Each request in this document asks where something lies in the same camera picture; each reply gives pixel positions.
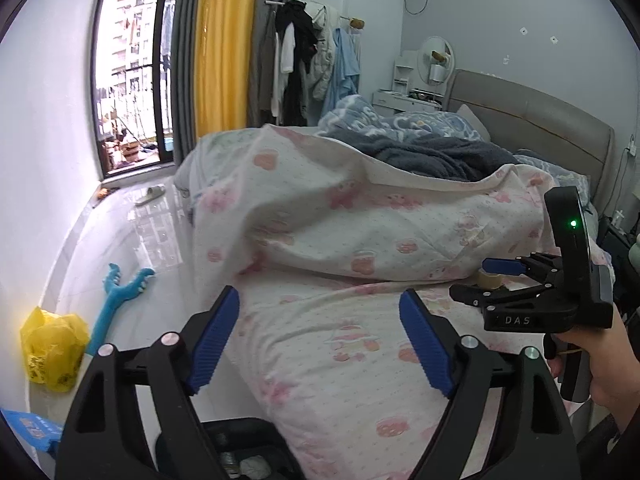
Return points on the person's right forearm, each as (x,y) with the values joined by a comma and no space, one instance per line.
(610,445)

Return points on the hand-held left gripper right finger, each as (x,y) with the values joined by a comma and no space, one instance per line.
(425,345)

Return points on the yellow plastic bag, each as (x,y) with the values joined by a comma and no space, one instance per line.
(50,350)

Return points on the blue patterned blanket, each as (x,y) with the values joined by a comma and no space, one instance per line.
(400,122)

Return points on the clothes rack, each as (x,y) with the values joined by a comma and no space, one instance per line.
(356,22)

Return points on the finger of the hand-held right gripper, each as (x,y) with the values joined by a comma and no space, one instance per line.
(470,295)
(502,265)

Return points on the light grey pillow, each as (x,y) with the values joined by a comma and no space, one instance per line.
(472,117)

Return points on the pink printed bed sheet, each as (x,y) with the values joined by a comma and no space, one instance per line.
(325,360)

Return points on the white hanging jacket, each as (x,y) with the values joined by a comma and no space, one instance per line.
(322,55)

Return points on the yellow curtain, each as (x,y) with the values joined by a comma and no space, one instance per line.
(225,50)

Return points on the black waste bin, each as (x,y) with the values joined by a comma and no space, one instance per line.
(240,430)

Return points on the pink printed duvet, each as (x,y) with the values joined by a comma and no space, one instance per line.
(350,220)

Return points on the dark bedside object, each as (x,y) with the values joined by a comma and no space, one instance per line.
(615,240)

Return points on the light blue hanging shirt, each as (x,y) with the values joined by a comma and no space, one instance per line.
(345,70)

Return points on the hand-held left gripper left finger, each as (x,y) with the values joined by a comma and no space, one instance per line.
(215,340)

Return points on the white hanging shirt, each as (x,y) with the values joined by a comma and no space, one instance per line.
(285,55)

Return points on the light slipper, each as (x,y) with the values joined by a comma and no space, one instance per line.
(150,195)

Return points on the white round fan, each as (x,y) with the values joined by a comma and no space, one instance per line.
(430,52)

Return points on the grey padded headboard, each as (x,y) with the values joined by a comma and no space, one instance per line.
(540,120)

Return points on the beige tape roll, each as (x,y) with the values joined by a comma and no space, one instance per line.
(487,280)

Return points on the blue flat box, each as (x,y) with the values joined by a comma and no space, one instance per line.
(30,427)

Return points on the white balled sock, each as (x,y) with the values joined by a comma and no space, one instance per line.
(256,466)

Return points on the black framed window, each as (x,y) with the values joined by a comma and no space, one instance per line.
(135,60)

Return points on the person's right hand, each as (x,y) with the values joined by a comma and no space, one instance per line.
(615,365)

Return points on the blue patterned pillow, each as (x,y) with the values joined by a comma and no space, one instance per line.
(555,170)

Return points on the dark grey blanket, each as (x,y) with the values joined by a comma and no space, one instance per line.
(440,157)

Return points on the white shelf unit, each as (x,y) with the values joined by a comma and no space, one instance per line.
(400,97)

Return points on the black hanging garment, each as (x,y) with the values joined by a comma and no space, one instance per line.
(295,35)

